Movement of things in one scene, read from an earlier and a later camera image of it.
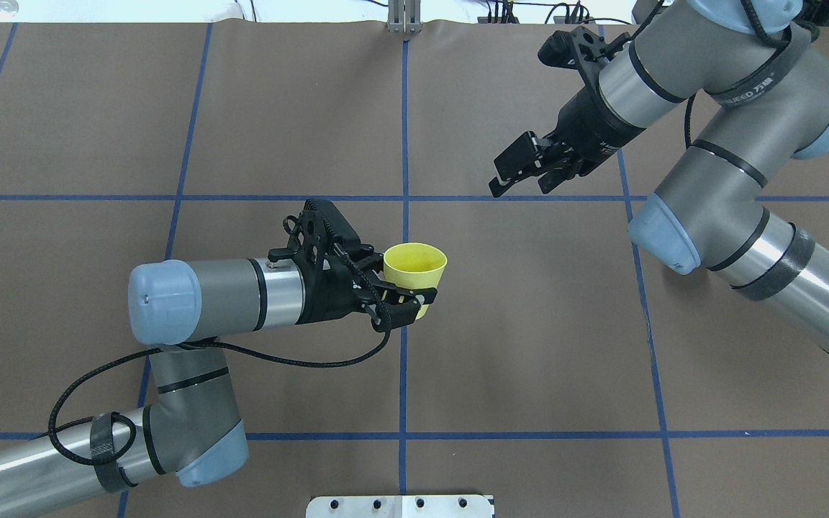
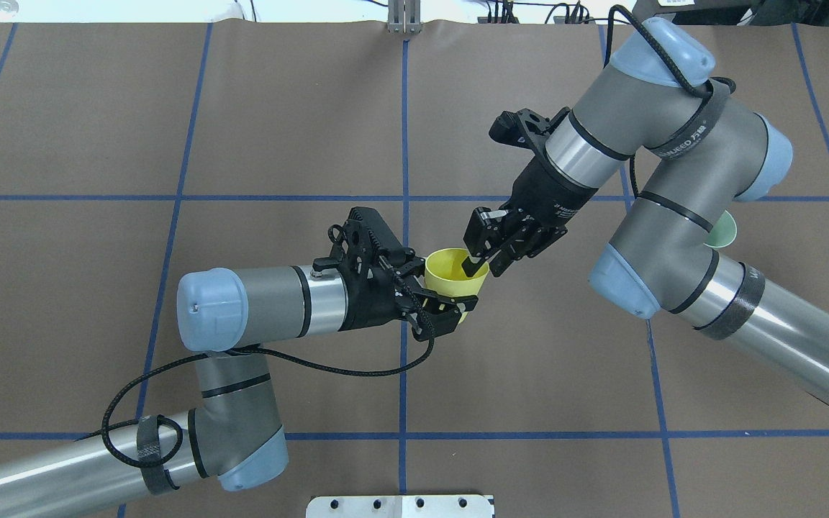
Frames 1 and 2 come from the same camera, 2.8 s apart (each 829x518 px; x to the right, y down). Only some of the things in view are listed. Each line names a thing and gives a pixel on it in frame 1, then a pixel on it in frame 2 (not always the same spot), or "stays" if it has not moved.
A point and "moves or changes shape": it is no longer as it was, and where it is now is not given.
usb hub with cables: x=562 y=14 stays
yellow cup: x=415 y=265 moves or changes shape
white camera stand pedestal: x=401 y=506 stays
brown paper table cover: x=559 y=370 stays
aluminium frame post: x=404 y=16 stays
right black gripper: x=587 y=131 → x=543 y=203
